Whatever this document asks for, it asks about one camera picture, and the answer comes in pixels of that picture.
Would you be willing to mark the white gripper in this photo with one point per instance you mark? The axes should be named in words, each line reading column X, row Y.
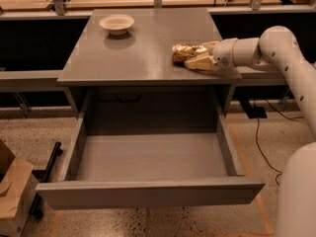
column 223, row 54

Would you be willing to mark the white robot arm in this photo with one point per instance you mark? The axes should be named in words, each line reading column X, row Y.
column 296, row 202

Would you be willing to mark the grey drawer cabinet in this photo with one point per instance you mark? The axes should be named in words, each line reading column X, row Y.
column 136, row 87

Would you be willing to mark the open grey top drawer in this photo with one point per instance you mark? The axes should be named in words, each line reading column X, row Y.
column 151, row 149

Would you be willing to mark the white paper bowl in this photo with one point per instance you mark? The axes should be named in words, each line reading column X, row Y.
column 117, row 24

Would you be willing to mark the cardboard box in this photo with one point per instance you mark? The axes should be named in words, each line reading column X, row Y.
column 17, row 192

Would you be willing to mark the black cart frame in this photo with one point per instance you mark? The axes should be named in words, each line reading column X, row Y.
column 43, row 177

